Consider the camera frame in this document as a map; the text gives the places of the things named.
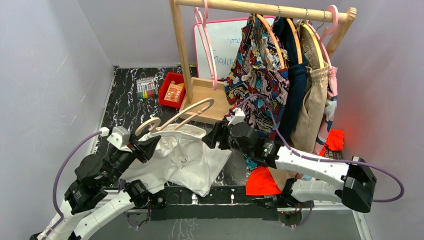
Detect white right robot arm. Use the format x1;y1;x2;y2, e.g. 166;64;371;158
201;121;377;213

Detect wooden hanger with comic shorts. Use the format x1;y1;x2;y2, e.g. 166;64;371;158
255;13;285;69

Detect comic print shorts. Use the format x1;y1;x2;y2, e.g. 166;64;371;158
222;13;291;171

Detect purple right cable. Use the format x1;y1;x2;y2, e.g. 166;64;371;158
231;93;406;204

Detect wooden hanger with navy shorts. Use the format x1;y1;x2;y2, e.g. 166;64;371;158
283;17;308;67

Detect orange card box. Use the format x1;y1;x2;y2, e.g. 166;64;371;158
164;81;184;103

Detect purple cable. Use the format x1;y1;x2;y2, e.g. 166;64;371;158
231;93;406;204
39;127;110;240

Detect white shorts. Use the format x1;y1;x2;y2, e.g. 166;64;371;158
121;124;232;197

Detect marker pen pack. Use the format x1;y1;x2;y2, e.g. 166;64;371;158
135;77;158;100

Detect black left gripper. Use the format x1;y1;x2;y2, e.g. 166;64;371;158
103;128;161;186

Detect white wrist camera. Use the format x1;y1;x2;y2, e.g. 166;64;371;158
106;126;131;152
228;107;246;125

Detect whiteboard with pink frame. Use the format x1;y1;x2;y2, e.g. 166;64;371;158
193;15;276;82

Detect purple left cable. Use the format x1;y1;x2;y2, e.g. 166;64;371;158
39;127;110;240

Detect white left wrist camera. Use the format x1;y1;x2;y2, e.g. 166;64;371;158
106;126;131;152

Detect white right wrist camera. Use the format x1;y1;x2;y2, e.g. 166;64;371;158
228;107;246;125

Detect black printed card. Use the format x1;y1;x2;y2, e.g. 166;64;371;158
323;147;346;166

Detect wooden hanger with beige shorts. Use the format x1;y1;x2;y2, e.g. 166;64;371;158
294;20;325;70

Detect red plastic bin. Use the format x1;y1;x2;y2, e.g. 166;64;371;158
158;72;186;109

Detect pink hanger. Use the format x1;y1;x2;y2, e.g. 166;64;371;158
306;4;341;97
194;0;218;91

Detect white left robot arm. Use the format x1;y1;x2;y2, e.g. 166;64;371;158
30;134;161;240

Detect navy shorts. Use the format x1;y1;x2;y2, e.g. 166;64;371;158
272;17;307;140

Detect orange cloth front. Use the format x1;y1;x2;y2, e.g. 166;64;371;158
245;166;282;197

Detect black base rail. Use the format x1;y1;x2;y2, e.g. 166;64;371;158
117;185;314;229

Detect beige shorts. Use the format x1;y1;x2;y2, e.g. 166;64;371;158
268;24;332;190

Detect red knit cloth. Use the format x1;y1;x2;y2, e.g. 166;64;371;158
319;129;345;156

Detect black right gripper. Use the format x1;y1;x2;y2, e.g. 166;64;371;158
201;121;253;158

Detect wooden clothes rack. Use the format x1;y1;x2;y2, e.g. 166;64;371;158
169;0;357;124

